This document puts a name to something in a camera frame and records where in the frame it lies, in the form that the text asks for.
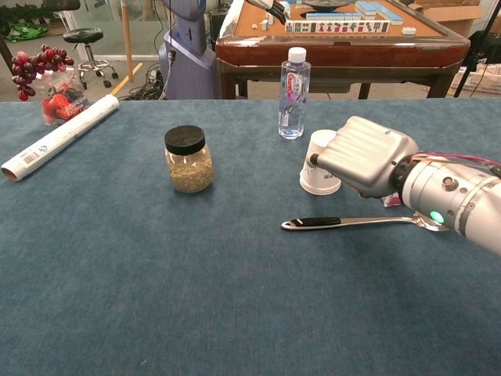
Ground cardboard box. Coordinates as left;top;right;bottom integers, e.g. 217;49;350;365
414;0;485;38

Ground blue felt table cloth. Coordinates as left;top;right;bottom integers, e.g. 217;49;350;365
0;97;501;376

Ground brown mahjong table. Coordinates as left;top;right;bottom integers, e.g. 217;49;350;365
214;0;471;101

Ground white paper cup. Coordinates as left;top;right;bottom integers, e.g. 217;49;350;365
299;129;342;195

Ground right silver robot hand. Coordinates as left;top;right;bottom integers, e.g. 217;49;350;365
307;115;420;199

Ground dark red grape bunch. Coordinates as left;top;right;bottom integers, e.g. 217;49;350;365
10;44;75;102

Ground clear plastic water bottle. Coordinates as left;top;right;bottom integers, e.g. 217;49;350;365
278;46;312;140

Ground black floor cable bundle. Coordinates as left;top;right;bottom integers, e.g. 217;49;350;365
119;64;169;101

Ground black round stool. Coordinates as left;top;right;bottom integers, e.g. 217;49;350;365
62;27;119;90

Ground clear bag with red contents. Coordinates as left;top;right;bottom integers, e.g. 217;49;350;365
41;70;93;127

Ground white plastic crate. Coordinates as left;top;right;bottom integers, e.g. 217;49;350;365
449;66;501;95

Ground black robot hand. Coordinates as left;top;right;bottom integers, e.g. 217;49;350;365
246;0;291;25

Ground black tripod stand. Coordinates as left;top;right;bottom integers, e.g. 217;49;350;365
453;0;501;98

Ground row of face-up mahjong tiles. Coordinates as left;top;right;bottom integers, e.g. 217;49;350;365
284;20;391;35

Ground white wrap roll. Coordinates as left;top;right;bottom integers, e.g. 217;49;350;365
0;95;120;183

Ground wooden pole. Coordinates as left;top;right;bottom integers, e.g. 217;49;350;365
121;0;135;82

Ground row of blue-backed mahjong tiles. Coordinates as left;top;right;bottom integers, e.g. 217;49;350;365
305;12;361;21

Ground grain jar with black lid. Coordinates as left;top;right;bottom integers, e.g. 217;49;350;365
164;125;214;194

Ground stacked blue-backed mahjong tiles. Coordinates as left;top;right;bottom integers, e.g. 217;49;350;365
355;0;404;25

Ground metal ladle with black handle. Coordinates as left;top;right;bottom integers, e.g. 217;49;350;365
280;213;451;233

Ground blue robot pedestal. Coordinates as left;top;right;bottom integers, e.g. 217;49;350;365
158;0;220;101

